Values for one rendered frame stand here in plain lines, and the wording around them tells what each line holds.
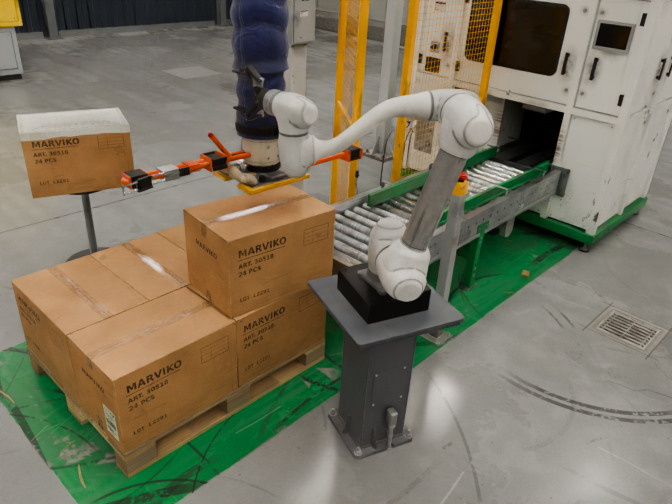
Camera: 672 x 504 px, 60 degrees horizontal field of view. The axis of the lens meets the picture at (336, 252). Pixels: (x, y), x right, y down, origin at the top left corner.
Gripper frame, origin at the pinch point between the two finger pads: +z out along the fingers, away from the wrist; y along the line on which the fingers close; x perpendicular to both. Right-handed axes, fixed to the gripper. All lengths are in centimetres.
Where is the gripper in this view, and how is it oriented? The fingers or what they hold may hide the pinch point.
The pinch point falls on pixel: (237, 89)
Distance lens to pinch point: 229.2
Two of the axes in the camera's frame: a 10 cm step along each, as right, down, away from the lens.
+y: -0.5, 8.8, 4.8
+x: 7.2, -3.0, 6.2
